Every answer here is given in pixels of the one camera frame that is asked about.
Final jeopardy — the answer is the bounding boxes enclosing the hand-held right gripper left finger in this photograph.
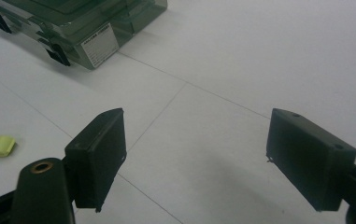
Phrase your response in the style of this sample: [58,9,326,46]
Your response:
[64,107,128,214]

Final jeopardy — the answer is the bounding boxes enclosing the green transparent organizer box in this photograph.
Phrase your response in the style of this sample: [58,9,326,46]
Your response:
[0,0,169,71]

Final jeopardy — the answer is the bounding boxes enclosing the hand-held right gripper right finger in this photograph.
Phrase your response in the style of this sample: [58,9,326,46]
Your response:
[265,107,356,213]

